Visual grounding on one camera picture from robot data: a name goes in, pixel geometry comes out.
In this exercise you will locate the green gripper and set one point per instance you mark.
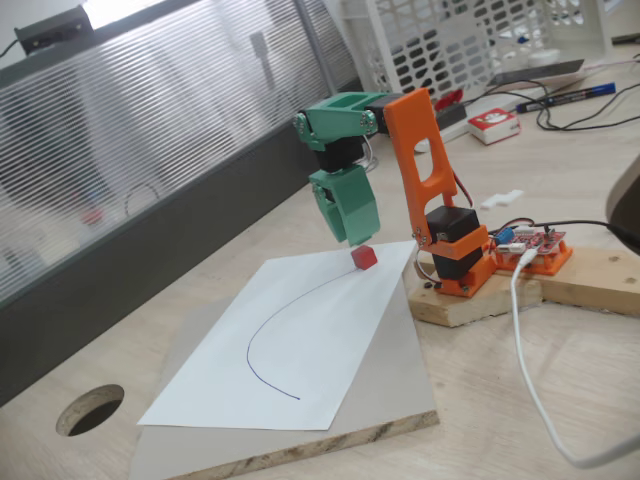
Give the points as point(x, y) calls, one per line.
point(350, 200)

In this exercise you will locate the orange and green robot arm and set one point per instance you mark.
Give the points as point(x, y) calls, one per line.
point(405, 125)

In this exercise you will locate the red cube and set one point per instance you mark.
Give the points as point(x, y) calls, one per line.
point(363, 259)

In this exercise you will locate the white paper sheet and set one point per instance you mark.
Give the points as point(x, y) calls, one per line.
point(310, 350)

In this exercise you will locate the white plastic piece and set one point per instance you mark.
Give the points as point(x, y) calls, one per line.
point(495, 201)

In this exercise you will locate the black rectangular box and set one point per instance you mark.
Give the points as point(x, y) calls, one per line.
point(452, 116)

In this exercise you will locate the light wooden base block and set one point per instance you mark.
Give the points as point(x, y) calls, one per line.
point(480, 307)

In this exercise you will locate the grey chipboard panel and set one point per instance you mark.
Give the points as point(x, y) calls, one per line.
point(400, 375)

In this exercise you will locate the small red object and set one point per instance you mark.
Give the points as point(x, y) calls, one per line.
point(450, 99)

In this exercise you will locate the red and white small box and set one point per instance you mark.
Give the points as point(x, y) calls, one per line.
point(492, 131)

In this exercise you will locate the red controller circuit board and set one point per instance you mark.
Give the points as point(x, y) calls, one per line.
point(542, 240)

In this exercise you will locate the ribbed glass desk partition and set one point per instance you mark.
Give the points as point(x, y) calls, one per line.
point(150, 150)

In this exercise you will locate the dark grey flat tablet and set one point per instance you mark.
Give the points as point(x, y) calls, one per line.
point(540, 72)

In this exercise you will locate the blue marker pen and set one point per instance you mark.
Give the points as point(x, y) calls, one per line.
point(565, 98)

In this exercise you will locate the long wooden base plank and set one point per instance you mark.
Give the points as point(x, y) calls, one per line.
point(600, 280)

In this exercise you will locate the dark grey rounded object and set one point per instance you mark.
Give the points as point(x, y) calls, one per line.
point(627, 200)

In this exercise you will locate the white plastic lattice crate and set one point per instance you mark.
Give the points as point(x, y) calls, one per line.
point(601, 30)

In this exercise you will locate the black box device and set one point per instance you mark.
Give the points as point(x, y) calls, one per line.
point(55, 30)

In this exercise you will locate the orange circuit board mount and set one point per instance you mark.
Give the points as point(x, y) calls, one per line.
point(555, 262)

